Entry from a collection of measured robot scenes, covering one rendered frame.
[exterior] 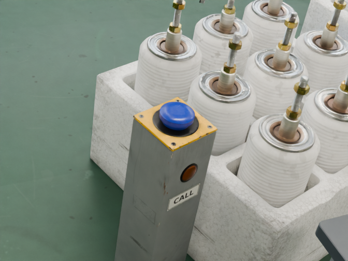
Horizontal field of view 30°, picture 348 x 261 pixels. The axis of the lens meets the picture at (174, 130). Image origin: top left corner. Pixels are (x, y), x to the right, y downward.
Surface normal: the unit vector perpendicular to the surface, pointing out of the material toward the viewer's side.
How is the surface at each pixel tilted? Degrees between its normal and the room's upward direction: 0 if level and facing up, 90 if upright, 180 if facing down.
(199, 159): 90
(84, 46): 0
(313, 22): 90
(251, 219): 90
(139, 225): 90
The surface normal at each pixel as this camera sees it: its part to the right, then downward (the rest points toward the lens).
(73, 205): 0.14, -0.76
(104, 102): -0.74, 0.33
